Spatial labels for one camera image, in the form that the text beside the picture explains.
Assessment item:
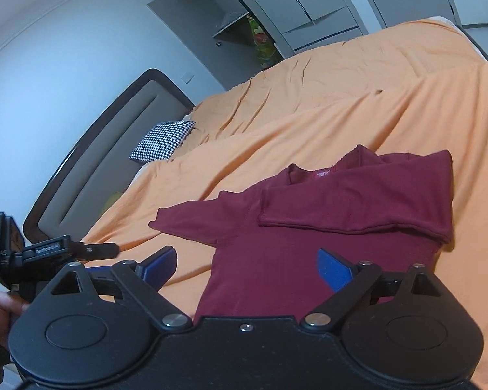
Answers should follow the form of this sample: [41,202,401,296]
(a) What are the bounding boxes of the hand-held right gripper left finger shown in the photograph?
[51,246,189,331]

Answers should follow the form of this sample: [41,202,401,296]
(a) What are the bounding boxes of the maroon sweater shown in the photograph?
[148,144,454,321]

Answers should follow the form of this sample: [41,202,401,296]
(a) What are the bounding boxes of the grey wardrobe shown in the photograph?
[142,0,462,92]

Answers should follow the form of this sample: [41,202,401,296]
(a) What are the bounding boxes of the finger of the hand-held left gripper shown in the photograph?
[80,242,121,259]

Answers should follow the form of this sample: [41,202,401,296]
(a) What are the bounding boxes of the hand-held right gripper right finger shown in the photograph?
[302,248,445,332]

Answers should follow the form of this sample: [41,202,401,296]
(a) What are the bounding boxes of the dark padded bed headboard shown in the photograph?
[23,69,196,242]

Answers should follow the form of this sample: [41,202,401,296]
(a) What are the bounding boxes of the orange blanket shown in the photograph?
[81,18,488,390]

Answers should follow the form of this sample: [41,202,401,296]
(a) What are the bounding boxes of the black white houndstooth pillow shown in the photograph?
[130,121,197,162]

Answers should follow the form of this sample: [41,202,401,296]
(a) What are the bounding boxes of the person's left hand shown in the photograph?
[0,290,30,336]

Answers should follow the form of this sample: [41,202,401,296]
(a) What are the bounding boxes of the grey nightstand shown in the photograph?
[461,23,488,62]

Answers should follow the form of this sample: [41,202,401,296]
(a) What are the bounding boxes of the colourful printed bag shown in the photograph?
[246,14,279,69]

